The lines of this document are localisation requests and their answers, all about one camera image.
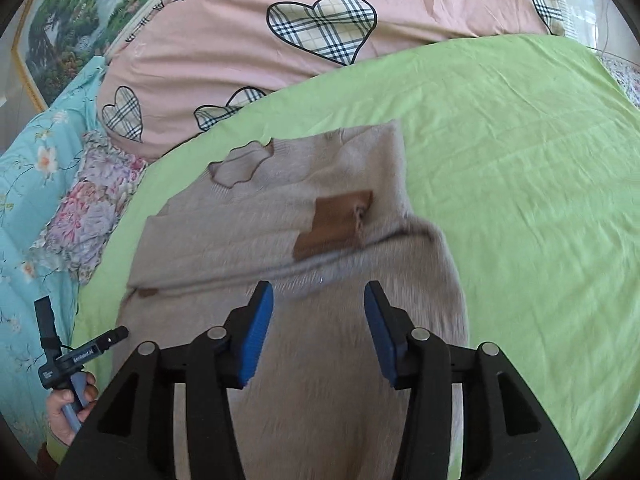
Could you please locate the beige knit sweater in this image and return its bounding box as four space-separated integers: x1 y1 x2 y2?
113 122 469 479

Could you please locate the person's left hand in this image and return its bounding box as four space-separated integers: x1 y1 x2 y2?
45 372 100 447

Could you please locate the pink purple floral pillow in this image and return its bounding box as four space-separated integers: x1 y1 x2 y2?
29 130 146 285

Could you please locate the light blue floral quilt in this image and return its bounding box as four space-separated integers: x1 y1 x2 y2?
0 56 105 457

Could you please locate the green bed sheet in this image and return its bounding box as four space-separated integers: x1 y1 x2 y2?
73 36 639 477

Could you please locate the framed landscape painting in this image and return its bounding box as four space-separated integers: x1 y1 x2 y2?
11 0 160 112

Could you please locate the pink heart-patterned duvet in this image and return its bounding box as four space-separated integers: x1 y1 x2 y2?
96 0 568 160

